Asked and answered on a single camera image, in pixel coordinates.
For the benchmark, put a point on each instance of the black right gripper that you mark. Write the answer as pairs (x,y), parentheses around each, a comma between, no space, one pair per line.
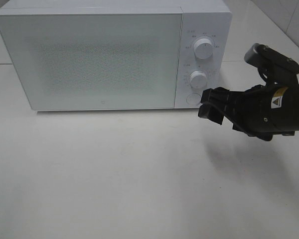
(258,113)

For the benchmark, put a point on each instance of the white round door button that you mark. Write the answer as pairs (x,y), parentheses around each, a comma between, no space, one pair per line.
(193,99)

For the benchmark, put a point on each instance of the white dial knob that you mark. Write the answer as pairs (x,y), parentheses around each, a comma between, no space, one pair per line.
(198,79)
(203,47)

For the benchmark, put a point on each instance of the white microwave door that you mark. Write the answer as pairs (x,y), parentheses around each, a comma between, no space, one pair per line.
(94,62)

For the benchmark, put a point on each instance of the white microwave oven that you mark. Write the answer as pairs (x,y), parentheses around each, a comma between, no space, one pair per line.
(211,18)

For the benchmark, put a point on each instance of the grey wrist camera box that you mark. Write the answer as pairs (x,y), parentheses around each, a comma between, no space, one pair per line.
(273,67)

